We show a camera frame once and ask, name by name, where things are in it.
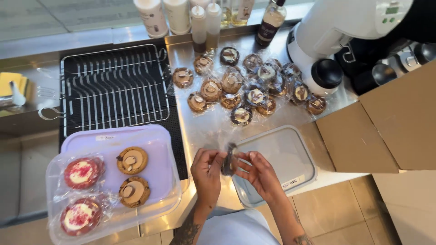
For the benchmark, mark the person's left hand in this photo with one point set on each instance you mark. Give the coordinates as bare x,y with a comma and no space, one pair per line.
204,177

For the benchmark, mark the person's right hand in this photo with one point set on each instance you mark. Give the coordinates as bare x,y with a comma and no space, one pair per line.
265,183

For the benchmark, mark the dark chocolate cookie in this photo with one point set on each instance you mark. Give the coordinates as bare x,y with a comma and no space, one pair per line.
229,160

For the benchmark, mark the clear labelled container lid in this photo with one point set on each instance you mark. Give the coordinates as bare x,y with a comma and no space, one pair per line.
279,160

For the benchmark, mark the person's white apron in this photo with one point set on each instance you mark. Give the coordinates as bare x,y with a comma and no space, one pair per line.
238,229

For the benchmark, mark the clear plastic container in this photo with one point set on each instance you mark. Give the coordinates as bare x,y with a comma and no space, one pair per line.
160,207

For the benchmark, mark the lilac plastic lid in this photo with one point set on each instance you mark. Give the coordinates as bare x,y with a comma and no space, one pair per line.
156,149

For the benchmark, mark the brown chocolate chip cookie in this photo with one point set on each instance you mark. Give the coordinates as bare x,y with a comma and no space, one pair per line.
133,160
134,192

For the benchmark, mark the pile of wrapped cookies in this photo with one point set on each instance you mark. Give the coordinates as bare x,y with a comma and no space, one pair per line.
238,88

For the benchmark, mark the wrapped red velvet cookie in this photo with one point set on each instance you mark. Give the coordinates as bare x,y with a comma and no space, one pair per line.
81,173
80,217

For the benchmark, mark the brown cardboard box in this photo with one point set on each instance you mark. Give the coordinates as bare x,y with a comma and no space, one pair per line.
391,129

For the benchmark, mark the clear squeeze bottle brown sauce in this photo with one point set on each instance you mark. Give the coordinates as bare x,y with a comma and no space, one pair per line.
199,29
213,25

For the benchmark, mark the dark glass syrup bottle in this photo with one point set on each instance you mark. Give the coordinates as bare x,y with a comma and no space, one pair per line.
270,25

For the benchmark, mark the large white plastic bottle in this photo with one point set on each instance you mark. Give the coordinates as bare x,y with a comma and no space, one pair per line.
177,15
151,17

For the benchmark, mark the clear glass syrup bottle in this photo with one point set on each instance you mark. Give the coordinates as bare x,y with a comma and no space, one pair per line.
225,13
242,12

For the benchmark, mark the white coffee grinder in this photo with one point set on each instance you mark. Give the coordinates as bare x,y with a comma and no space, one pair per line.
340,23

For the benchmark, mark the stainless steel sink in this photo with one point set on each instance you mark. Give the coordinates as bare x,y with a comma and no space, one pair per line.
30,115

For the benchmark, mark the white brush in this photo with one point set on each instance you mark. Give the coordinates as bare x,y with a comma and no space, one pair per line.
17,95

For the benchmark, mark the yellow sponge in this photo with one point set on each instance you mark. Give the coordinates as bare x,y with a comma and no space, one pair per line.
10,83

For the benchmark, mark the black espresso machine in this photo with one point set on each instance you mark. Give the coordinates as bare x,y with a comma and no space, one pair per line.
419,23

